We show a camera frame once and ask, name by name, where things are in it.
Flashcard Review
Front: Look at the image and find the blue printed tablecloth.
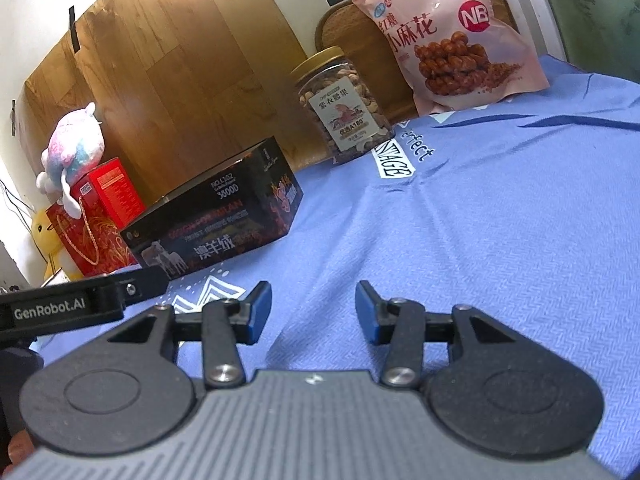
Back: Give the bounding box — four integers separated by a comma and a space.
15, 58, 639, 479

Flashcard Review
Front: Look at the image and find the nut jar with yellow lid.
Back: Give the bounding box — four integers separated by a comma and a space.
291, 47, 394, 165

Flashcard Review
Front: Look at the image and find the pastel plush toy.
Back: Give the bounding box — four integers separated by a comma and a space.
36, 102, 105, 219

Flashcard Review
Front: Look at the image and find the red gift box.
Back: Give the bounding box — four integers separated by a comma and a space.
47, 157, 144, 278

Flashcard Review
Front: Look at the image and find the yellow plush toy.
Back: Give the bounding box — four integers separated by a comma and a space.
30, 209, 82, 281

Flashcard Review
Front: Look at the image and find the person's hand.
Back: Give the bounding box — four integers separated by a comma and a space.
3, 430, 36, 474

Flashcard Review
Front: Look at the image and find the pink twisted snack bag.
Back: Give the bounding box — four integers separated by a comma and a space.
352, 0, 549, 115

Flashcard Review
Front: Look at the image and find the black printed cardboard box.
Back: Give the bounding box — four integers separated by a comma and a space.
120, 136, 304, 280

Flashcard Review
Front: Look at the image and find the round woven tray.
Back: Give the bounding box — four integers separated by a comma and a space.
314, 0, 519, 126

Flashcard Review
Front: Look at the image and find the wooden wall panel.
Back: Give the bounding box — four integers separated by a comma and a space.
17, 0, 329, 203

